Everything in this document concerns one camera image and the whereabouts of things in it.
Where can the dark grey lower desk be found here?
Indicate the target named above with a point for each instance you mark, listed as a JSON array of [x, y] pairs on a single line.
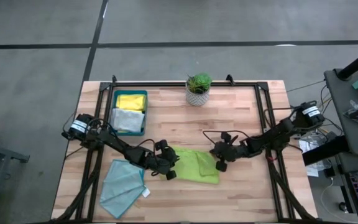
[[343, 165]]

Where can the grey microfiber towel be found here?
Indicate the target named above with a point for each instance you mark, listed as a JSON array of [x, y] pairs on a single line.
[[126, 119]]

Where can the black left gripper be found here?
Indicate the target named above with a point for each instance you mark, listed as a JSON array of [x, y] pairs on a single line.
[[163, 161]]

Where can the black caster wheel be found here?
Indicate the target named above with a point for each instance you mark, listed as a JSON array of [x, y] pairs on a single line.
[[343, 207]]

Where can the black aluminium table frame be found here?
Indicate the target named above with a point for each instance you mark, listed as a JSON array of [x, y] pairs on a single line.
[[182, 84]]

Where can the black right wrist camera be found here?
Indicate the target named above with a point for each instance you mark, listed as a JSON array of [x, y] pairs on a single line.
[[221, 165]]

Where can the black desk beam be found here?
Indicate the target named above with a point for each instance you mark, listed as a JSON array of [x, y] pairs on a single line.
[[322, 152]]

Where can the lime green microfiber towel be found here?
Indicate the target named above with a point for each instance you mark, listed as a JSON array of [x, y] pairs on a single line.
[[194, 165]]

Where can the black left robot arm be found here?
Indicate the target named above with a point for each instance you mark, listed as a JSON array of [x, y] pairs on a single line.
[[113, 143]]

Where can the white papers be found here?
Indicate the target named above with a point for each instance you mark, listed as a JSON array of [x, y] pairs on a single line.
[[309, 146]]

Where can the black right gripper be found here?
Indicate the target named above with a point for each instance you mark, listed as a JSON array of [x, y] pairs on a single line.
[[228, 151]]

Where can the light blue teal-edged towel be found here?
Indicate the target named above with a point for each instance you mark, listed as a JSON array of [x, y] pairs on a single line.
[[121, 186]]

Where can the yellow microfiber towel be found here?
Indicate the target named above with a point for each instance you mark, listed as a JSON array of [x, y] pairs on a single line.
[[130, 102]]

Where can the teal plastic bin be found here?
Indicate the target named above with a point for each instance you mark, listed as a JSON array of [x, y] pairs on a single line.
[[129, 91]]

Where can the grey side desk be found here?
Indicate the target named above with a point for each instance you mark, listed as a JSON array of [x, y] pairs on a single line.
[[340, 93]]

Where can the succulent in patterned pot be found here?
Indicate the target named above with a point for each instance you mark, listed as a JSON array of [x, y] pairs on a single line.
[[199, 85]]

